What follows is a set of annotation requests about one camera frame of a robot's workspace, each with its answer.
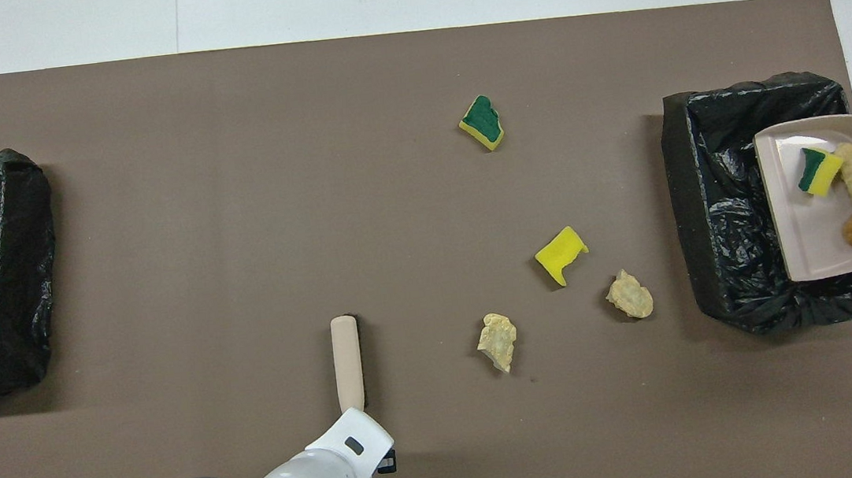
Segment beige hand brush black bristles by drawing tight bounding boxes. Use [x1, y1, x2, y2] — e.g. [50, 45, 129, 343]
[329, 313, 376, 478]

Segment large green yellow sponge piece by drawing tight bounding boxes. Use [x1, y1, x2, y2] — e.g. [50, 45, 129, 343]
[456, 92, 508, 155]

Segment beige plastic dustpan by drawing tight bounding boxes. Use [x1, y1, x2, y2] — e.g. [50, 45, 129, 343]
[752, 113, 852, 286]

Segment small green yellow sponge piece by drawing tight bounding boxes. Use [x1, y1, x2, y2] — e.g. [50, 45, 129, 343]
[795, 144, 847, 199]

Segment brown table mat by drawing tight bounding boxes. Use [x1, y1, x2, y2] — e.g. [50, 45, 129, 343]
[0, 0, 852, 478]

